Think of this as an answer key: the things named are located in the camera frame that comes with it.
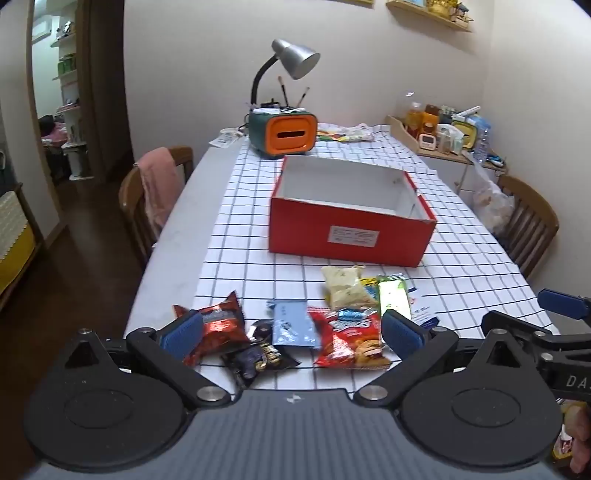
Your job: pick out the brown jar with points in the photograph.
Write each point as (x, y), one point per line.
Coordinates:
(431, 117)

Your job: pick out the clear water bottle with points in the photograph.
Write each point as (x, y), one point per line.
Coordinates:
(481, 145)

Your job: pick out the white blue snack packet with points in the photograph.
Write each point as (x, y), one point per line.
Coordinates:
(422, 314)

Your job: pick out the paint brush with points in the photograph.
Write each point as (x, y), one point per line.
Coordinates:
(302, 97)
(282, 90)

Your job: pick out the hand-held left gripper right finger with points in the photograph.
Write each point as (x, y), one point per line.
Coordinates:
(401, 337)

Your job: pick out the green snack packet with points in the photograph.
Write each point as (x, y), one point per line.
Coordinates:
(392, 297)

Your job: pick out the wooden wall shelf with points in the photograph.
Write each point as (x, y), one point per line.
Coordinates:
(429, 16)

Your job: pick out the red cardboard box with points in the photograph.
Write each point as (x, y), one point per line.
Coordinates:
(323, 230)

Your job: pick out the red chip snack packet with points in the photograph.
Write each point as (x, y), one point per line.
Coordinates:
(351, 346)

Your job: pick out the yellow blue snack packet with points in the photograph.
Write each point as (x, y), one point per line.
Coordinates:
(371, 288)

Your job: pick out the yellow container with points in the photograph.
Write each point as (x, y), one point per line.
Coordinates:
(464, 134)

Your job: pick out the cream snack packet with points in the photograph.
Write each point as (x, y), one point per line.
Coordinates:
(344, 286)

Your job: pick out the orange green tissue box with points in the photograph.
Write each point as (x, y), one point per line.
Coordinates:
(291, 134)

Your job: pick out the white tube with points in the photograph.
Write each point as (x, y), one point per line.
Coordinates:
(467, 113)

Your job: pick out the wooden organizer tray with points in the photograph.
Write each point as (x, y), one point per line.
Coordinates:
(401, 131)

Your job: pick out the person's right hand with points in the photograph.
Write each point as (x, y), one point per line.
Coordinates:
(581, 438)

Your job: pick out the wooden chair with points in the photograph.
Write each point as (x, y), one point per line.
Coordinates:
(131, 207)
(531, 221)

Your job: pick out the white paper packet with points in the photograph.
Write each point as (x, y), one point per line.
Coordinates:
(226, 137)

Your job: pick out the silver desk lamp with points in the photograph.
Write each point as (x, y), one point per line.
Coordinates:
(295, 57)

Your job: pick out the white cabinet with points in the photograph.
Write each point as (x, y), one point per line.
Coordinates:
(443, 170)

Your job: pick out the checkered white tablecloth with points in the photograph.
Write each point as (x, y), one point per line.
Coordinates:
(240, 258)

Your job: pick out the white air conditioner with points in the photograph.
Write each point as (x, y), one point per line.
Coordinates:
(41, 30)

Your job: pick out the teal candy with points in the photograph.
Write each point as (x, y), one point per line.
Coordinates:
(353, 315)

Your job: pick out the colourful printed packet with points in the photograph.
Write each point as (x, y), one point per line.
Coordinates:
(346, 134)

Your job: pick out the black snack packet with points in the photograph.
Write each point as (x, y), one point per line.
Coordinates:
(254, 362)

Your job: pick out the plastic wrapped jar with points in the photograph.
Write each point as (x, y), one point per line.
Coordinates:
(448, 138)

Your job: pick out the white shelf rack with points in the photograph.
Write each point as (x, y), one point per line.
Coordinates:
(74, 110)

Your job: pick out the dark red foil snack packet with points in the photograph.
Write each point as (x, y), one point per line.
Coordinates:
(221, 327)

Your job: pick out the orange juice bottle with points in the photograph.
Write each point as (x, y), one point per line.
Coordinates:
(414, 120)

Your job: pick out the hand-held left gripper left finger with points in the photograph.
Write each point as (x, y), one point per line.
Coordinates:
(182, 334)

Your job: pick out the pink towel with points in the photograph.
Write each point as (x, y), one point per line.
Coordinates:
(159, 184)

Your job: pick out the light blue snack packet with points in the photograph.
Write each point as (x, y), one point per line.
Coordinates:
(291, 325)

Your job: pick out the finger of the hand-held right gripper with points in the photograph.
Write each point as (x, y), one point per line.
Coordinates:
(563, 302)
(521, 325)

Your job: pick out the clear plastic bag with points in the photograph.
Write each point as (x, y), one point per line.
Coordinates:
(491, 203)

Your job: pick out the white timer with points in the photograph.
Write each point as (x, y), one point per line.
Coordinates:
(427, 141)

